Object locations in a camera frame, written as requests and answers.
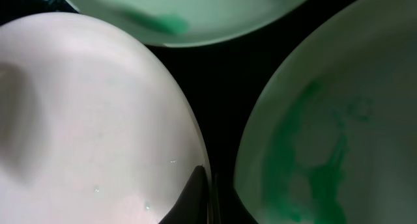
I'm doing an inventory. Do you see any green plate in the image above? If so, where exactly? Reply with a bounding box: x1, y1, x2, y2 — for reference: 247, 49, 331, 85
65, 0, 307, 48
235, 0, 416, 224

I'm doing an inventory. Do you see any white plate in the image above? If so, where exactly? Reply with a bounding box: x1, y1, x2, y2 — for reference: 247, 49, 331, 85
1, 12, 210, 223

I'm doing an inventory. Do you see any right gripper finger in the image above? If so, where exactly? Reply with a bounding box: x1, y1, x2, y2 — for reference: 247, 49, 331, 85
159, 165, 209, 224

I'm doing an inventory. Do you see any black round tray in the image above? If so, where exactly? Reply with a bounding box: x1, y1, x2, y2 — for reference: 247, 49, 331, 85
0, 0, 375, 224

